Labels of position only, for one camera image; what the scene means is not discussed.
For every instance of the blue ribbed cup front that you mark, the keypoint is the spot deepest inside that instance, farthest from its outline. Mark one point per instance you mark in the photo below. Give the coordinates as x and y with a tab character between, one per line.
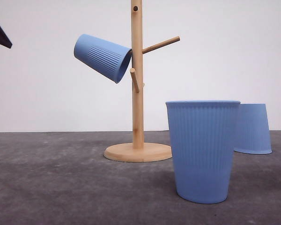
203	134

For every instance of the wooden cup tree stand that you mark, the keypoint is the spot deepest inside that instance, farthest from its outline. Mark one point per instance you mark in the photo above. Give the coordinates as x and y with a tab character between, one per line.
138	150

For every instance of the blue ribbed cup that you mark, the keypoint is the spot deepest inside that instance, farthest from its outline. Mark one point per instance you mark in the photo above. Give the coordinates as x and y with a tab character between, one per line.
111	60
203	134
252	130

